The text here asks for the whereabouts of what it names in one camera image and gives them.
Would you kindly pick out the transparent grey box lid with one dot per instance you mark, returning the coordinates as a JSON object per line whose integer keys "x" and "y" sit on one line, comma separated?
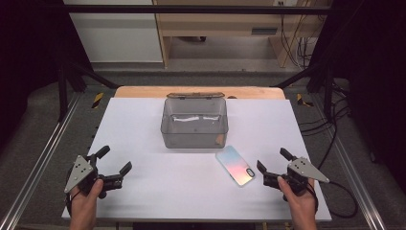
{"x": 195, "y": 95}

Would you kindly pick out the black metal frame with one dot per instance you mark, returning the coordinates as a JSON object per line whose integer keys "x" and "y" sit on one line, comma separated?
{"x": 191, "y": 9}

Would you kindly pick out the metal floor rail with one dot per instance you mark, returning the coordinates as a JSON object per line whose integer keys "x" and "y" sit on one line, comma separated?
{"x": 41, "y": 153}
{"x": 357, "y": 179}

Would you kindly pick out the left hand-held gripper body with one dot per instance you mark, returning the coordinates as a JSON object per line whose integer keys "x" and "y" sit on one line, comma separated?
{"x": 79, "y": 172}

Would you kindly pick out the person's right hand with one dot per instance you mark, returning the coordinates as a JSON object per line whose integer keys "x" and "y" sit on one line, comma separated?
{"x": 301, "y": 202}

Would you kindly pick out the white cabinet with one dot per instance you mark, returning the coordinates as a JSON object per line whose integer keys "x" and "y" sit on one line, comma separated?
{"x": 118, "y": 35}

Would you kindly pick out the iridescent phone case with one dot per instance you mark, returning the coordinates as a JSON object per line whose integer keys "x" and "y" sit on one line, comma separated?
{"x": 235, "y": 165}

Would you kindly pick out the black curtain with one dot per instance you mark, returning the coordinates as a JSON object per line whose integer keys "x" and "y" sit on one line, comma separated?
{"x": 28, "y": 57}
{"x": 373, "y": 64}

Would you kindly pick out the wooden table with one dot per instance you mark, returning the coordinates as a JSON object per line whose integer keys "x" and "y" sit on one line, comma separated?
{"x": 143, "y": 92}

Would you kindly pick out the yellow black tape strip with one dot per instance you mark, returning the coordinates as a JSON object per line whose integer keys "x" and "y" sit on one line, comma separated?
{"x": 301, "y": 100}
{"x": 97, "y": 100}

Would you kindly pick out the transparent grey plastic box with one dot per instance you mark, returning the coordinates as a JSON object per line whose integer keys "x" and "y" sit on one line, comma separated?
{"x": 194, "y": 134}

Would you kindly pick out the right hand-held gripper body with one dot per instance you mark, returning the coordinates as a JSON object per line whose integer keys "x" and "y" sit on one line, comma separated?
{"x": 306, "y": 171}

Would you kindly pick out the light wooden desk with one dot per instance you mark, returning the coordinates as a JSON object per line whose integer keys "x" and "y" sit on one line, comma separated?
{"x": 217, "y": 24}

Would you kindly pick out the person's left hand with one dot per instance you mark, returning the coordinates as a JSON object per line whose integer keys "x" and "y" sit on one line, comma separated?
{"x": 84, "y": 201}

